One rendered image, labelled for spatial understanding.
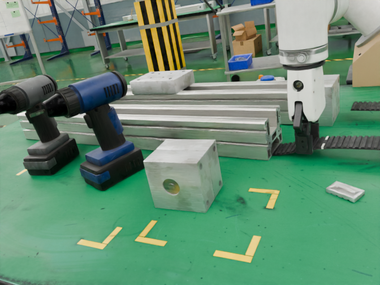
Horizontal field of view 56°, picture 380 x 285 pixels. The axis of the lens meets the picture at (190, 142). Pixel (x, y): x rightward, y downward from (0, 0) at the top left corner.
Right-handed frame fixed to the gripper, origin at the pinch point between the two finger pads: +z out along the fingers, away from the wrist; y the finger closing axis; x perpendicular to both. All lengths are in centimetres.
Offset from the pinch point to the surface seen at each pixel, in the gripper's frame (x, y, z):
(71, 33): 851, 700, 23
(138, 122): 38.4, -5.0, -4.3
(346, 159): -7.4, -1.4, 3.2
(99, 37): 485, 440, 18
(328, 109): -1.5, 14.0, -0.9
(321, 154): -2.6, -0.3, 3.2
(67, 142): 56, -13, -2
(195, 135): 22.8, -5.0, -1.8
